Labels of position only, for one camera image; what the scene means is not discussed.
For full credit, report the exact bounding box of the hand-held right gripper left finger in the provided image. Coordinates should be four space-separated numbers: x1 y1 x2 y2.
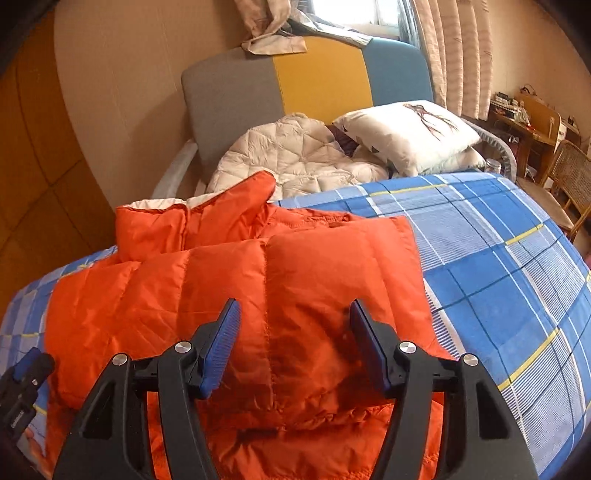
52 298 242 480

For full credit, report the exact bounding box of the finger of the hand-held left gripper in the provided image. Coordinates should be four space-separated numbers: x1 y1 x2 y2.
11 347 55 402

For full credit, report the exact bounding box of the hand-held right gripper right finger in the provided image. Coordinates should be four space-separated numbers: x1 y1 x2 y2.
348 298 540 480

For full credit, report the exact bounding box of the orange down jacket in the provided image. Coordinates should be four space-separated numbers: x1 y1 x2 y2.
44 171 455 480

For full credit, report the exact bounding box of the blue plaid bed cover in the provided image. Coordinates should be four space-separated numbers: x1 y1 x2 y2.
0 172 591 480

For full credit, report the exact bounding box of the white quilted duvet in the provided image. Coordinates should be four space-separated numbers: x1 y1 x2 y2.
205 114 391 201

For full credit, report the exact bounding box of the plain white pillow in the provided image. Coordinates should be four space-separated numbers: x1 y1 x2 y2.
385 147 486 177

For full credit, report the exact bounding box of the dark purple cloth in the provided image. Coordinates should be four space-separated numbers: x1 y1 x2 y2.
330 127 362 156

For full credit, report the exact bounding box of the white printed pillow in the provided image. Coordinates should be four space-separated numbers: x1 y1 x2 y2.
332 100 482 164

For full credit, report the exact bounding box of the grey pillow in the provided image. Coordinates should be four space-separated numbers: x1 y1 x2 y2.
181 36 435 169

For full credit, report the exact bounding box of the rattan chair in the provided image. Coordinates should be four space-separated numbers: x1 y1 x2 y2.
517 141 591 241

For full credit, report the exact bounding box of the wooden desk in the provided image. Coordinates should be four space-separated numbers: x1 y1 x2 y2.
489 93 581 168

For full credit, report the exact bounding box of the beige striped curtain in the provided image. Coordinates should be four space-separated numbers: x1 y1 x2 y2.
412 0 494 118

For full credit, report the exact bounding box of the beige bunched curtain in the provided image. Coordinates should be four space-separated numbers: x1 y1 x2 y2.
233 0 317 56

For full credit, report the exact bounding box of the window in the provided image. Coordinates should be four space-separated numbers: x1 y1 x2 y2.
314 0 416 43

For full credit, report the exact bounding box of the white bed side rail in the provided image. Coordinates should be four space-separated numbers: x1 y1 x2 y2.
151 140 200 200

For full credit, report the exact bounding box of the grey padded bed rail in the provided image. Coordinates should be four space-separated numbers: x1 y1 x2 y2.
475 121 519 178

